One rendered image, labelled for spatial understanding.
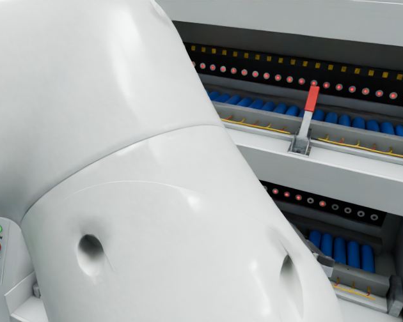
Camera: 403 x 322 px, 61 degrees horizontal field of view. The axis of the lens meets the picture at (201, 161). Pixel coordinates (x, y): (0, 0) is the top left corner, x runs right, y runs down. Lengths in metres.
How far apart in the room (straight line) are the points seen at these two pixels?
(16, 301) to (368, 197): 0.62
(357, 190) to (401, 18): 0.21
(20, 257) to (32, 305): 0.10
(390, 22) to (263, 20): 0.15
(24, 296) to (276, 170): 0.53
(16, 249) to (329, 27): 0.61
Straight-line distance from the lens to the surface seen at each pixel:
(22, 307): 0.77
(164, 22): 0.16
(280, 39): 0.68
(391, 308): 0.55
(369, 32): 0.48
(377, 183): 0.46
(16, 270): 0.72
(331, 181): 0.46
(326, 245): 0.59
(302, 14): 0.48
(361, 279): 0.55
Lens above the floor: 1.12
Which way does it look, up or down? 7 degrees down
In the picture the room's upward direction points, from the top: 12 degrees clockwise
